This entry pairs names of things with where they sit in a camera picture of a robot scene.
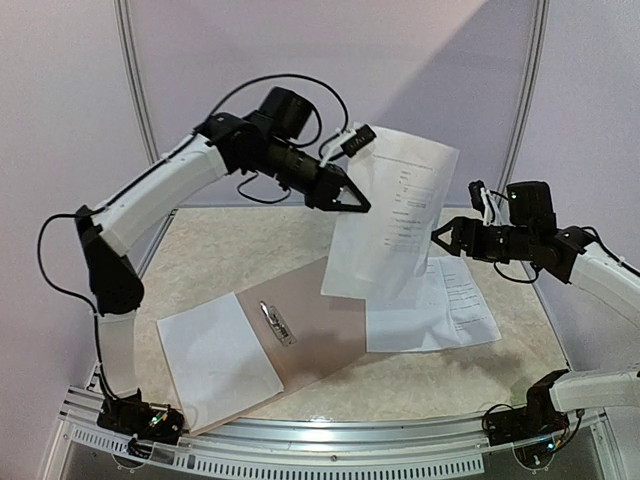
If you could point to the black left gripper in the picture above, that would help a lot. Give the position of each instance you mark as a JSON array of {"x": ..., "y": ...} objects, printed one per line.
[{"x": 327, "y": 190}]

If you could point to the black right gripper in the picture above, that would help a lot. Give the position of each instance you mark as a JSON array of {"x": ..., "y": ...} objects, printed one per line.
[{"x": 463, "y": 237}]

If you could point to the brown paper folder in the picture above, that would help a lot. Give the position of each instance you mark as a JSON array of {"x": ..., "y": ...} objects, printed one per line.
[{"x": 330, "y": 331}]

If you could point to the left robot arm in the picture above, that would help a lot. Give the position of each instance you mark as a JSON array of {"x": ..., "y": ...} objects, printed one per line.
[{"x": 262, "y": 142}]

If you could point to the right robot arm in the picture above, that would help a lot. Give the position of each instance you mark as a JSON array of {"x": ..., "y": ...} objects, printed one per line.
[{"x": 576, "y": 256}]

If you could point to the metal folder clip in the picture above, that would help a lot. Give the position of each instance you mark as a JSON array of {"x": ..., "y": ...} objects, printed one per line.
[{"x": 277, "y": 324}]

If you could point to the stack of printed papers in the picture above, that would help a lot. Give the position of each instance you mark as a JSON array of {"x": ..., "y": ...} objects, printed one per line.
[{"x": 448, "y": 311}]

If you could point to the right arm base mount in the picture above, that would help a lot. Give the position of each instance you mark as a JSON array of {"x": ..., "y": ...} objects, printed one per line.
[{"x": 503, "y": 423}]

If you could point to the perforated white cable tray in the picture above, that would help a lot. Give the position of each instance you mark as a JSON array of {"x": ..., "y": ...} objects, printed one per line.
[{"x": 95, "y": 455}]

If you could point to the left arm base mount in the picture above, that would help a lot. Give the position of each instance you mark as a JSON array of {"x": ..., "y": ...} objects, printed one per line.
[{"x": 132, "y": 416}]

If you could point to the aluminium front rail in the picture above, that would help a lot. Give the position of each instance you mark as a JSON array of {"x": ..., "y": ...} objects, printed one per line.
[{"x": 445, "y": 433}]

